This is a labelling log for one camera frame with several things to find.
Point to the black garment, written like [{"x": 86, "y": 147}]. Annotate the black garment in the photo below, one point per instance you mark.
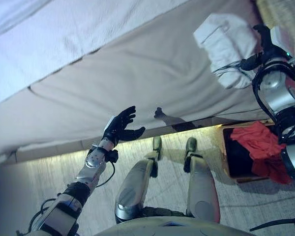
[{"x": 238, "y": 157}]

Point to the white garment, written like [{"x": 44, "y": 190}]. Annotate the white garment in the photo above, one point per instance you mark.
[{"x": 226, "y": 41}]

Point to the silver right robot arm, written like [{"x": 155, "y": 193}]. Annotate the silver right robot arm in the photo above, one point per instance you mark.
[{"x": 280, "y": 96}]

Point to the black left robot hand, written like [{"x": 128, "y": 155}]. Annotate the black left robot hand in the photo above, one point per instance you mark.
[{"x": 120, "y": 127}]

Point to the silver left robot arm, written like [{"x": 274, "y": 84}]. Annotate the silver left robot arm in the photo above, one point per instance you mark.
[{"x": 91, "y": 172}]

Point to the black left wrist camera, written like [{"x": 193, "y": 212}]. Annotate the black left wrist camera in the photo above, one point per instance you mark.
[{"x": 112, "y": 156}]

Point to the grey robot torso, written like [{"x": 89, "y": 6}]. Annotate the grey robot torso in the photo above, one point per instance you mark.
[{"x": 174, "y": 227}]

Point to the beige covered bed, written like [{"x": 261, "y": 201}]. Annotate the beige covered bed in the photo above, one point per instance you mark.
[{"x": 125, "y": 78}]

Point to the brown woven basket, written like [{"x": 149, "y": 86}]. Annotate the brown woven basket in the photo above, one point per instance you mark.
[{"x": 226, "y": 152}]

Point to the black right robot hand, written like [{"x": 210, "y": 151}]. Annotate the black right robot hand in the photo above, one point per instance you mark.
[{"x": 273, "y": 52}]

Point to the red garment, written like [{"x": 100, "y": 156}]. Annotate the red garment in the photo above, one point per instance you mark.
[{"x": 260, "y": 142}]

